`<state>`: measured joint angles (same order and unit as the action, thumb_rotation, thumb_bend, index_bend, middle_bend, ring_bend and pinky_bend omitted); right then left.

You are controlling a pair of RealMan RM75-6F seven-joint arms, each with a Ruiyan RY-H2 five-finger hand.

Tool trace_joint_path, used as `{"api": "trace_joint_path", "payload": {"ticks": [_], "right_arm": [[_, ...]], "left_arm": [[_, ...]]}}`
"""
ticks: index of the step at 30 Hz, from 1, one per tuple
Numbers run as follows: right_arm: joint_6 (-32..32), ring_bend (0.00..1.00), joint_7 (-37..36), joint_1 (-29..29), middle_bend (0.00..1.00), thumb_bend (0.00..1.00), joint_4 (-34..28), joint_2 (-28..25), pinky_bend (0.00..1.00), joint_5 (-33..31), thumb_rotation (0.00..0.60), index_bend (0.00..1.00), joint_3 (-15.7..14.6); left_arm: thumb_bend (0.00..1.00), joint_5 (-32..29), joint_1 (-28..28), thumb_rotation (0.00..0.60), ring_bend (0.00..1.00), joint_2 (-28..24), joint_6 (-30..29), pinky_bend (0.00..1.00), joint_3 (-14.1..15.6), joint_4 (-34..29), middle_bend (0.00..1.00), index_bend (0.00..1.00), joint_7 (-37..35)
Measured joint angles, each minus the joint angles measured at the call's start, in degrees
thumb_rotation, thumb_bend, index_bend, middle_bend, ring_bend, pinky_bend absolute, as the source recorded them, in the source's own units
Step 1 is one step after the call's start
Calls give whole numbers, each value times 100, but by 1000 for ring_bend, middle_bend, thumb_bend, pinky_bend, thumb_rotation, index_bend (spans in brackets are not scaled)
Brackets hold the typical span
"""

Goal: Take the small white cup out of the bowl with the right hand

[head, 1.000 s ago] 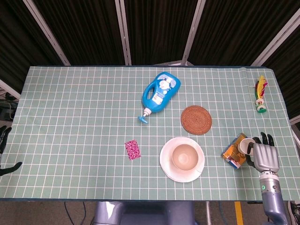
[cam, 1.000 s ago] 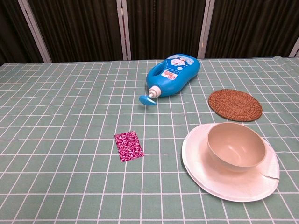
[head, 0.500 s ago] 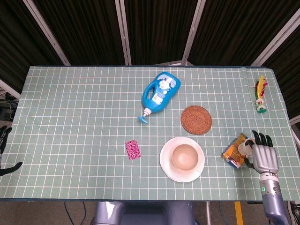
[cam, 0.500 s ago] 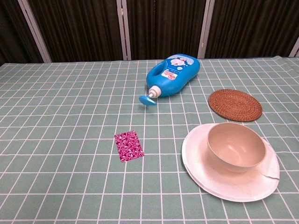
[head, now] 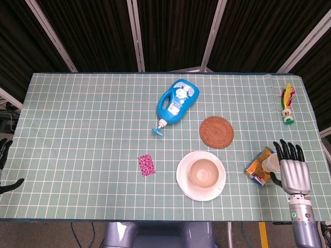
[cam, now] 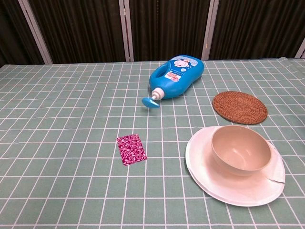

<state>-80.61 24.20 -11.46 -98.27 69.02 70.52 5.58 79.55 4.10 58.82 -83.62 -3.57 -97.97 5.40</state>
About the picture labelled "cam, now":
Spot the magenta patterned card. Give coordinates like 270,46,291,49
116,133,148,167

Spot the blue pump detergent bottle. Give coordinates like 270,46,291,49
142,55,205,109

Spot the white paper plate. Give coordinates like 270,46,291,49
185,125,286,207

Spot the green checked tablecloth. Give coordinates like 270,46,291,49
0,56,305,229

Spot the dark pleated curtain panel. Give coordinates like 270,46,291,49
129,0,212,62
209,0,305,60
28,0,126,64
0,0,45,68

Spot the round woven rattan coaster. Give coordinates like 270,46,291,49
212,91,268,125

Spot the beige plastic bowl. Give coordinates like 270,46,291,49
212,125,272,177

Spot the white screen frame post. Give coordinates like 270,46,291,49
118,0,134,62
201,0,219,61
18,0,53,64
294,38,305,59

